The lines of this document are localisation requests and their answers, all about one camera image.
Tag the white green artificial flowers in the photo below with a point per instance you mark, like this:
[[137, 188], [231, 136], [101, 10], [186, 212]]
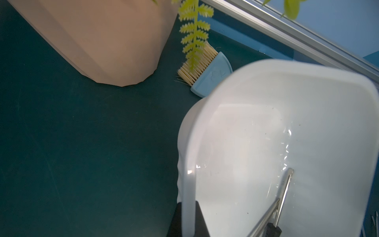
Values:
[[195, 30]]

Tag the black ribbed handle screwdriver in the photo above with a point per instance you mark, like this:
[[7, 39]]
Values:
[[268, 224]]

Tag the horizontal aluminium frame rail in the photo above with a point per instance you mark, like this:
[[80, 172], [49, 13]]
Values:
[[272, 23]]

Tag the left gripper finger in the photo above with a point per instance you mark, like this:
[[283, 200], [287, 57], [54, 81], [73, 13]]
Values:
[[175, 228]]

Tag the tan flower pot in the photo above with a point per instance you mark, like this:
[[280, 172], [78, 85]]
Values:
[[111, 42]]

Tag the white plastic storage box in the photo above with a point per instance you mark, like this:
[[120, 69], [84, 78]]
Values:
[[276, 133]]

